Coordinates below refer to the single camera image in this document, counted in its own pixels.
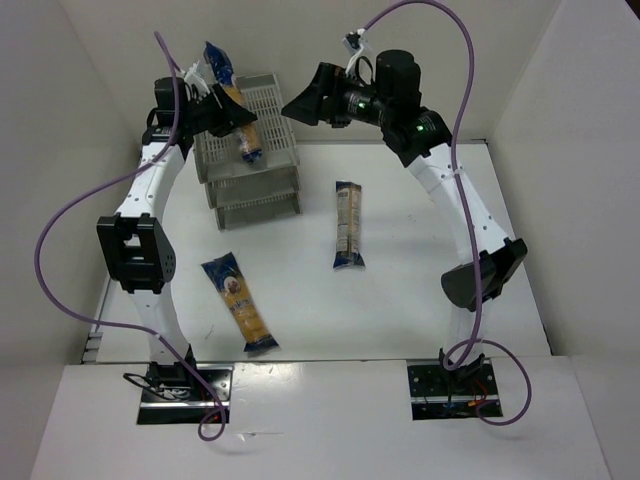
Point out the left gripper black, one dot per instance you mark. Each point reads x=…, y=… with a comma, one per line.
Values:
x=213, y=111

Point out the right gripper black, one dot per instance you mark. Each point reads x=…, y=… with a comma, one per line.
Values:
x=327, y=93

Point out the pasta bag blue yellow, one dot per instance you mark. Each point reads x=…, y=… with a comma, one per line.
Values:
x=242, y=120

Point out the pasta bag label side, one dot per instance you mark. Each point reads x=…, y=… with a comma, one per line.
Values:
x=348, y=254

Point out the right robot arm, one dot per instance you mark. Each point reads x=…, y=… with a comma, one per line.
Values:
x=419, y=137

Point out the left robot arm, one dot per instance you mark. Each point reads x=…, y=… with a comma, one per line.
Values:
x=137, y=251

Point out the grey three-tier shelf tray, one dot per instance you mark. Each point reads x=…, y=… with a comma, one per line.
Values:
x=240, y=193

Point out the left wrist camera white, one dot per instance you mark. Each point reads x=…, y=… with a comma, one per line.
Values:
x=194, y=76

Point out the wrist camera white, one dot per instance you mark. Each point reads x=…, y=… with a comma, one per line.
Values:
x=194, y=76
x=355, y=43

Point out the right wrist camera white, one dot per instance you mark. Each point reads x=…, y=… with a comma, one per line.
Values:
x=355, y=43

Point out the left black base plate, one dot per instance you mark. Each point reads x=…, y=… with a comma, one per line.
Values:
x=165, y=405

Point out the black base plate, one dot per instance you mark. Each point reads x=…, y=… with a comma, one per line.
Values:
x=437, y=394
x=165, y=405

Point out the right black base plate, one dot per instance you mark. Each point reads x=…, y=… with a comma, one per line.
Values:
x=437, y=394

